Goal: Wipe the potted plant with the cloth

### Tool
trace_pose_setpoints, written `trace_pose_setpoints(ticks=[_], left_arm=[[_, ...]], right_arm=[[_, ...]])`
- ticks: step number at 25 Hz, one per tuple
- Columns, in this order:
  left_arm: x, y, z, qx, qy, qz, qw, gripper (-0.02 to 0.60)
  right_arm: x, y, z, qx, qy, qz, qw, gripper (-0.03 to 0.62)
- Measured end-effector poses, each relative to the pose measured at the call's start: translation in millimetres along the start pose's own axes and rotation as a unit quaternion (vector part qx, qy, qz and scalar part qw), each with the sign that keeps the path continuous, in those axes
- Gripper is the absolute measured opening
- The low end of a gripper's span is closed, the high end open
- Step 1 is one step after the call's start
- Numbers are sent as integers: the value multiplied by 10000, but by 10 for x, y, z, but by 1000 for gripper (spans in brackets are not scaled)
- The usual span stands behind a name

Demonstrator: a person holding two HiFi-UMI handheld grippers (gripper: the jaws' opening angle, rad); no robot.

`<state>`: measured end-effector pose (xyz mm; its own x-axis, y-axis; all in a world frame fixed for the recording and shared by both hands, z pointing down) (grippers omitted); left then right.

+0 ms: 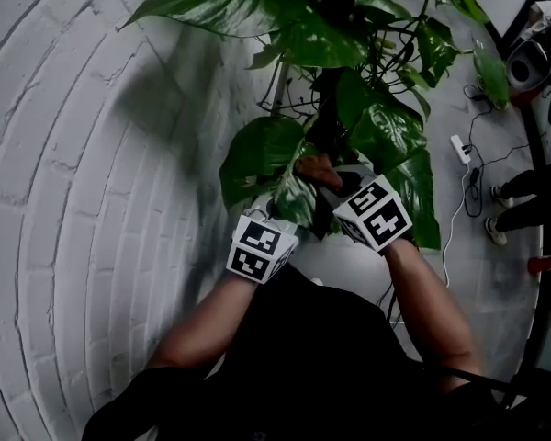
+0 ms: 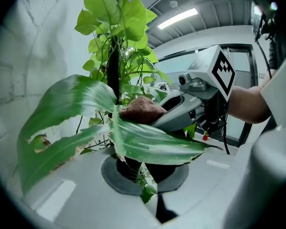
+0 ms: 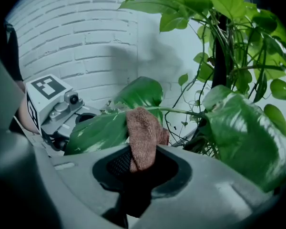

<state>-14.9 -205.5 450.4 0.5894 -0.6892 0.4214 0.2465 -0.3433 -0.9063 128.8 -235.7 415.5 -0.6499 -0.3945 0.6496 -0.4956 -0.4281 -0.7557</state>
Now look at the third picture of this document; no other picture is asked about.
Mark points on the person's left forearm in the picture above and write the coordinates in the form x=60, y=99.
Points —
x=26, y=118

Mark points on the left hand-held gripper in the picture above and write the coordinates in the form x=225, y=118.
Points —
x=50, y=99

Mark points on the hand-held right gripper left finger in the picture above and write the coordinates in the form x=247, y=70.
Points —
x=81, y=175

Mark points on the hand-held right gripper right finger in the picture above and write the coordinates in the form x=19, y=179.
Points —
x=205, y=199

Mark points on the green potted plant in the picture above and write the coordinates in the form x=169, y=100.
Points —
x=240, y=132

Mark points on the brown cleaning cloth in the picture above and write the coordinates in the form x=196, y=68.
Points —
x=143, y=137

